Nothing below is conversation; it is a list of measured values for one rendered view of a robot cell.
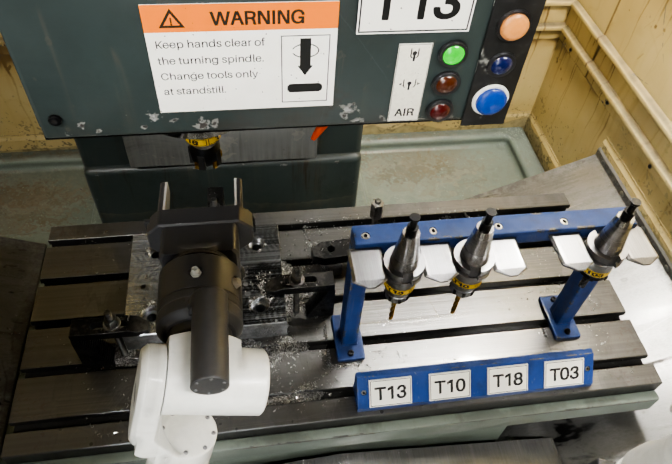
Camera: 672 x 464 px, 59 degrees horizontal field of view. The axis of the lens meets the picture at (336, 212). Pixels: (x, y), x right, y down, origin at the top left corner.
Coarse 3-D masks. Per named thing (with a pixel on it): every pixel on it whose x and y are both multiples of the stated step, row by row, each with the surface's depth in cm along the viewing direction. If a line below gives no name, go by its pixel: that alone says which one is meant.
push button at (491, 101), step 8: (496, 88) 56; (480, 96) 56; (488, 96) 56; (496, 96) 56; (504, 96) 56; (480, 104) 57; (488, 104) 57; (496, 104) 57; (504, 104) 57; (480, 112) 58; (488, 112) 58; (496, 112) 58
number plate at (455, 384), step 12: (444, 372) 108; (456, 372) 108; (468, 372) 108; (432, 384) 108; (444, 384) 108; (456, 384) 108; (468, 384) 109; (432, 396) 108; (444, 396) 108; (456, 396) 109; (468, 396) 109
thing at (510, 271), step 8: (496, 240) 95; (504, 240) 95; (512, 240) 95; (496, 248) 94; (504, 248) 94; (512, 248) 94; (496, 256) 93; (504, 256) 93; (512, 256) 93; (520, 256) 93; (496, 264) 92; (504, 264) 92; (512, 264) 92; (520, 264) 92; (504, 272) 91; (512, 272) 91; (520, 272) 91
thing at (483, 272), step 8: (464, 240) 93; (456, 248) 92; (456, 256) 91; (456, 264) 91; (464, 264) 90; (488, 264) 91; (464, 272) 90; (472, 272) 91; (480, 272) 90; (488, 272) 91; (480, 280) 91
